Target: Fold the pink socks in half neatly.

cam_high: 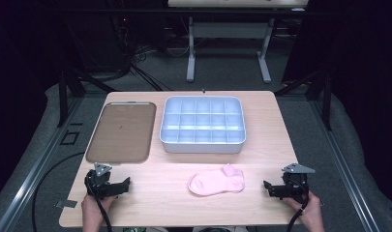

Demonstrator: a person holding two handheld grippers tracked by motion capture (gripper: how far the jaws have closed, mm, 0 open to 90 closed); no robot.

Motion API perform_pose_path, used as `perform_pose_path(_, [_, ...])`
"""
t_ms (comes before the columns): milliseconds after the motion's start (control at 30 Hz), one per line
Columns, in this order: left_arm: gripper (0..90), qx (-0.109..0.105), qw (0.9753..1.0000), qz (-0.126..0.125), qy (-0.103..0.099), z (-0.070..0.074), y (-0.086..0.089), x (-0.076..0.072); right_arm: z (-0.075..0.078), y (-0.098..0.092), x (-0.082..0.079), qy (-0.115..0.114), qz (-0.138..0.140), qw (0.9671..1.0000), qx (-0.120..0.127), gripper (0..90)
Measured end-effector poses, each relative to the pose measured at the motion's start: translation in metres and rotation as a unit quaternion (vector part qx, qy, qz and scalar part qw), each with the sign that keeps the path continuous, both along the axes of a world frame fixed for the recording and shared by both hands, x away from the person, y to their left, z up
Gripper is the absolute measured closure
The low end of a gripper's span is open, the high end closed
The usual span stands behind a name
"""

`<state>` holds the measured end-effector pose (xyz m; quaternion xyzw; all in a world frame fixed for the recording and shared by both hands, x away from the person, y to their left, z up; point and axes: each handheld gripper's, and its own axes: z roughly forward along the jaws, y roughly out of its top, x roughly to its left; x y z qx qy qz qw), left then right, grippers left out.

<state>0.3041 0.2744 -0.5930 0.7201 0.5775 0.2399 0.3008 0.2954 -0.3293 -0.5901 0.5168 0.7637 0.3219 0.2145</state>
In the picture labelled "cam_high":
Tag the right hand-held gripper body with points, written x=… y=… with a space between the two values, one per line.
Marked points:
x=293 y=185

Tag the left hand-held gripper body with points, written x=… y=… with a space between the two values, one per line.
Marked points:
x=98 y=187

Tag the pink sock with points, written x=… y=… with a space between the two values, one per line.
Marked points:
x=216 y=182

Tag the white divided organizer box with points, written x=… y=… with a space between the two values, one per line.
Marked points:
x=202 y=124

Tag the person's left hand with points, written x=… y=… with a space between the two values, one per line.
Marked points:
x=93 y=209

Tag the person's right hand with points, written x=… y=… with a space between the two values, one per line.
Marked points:
x=311 y=211

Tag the grey tape piece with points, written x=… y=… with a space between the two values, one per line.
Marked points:
x=67 y=203

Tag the black metal stand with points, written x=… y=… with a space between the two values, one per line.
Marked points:
x=325 y=96
x=64 y=96

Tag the white desk with metal legs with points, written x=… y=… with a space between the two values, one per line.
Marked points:
x=229 y=30

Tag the metal floor rail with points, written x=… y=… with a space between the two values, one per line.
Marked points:
x=35 y=174
x=343 y=164

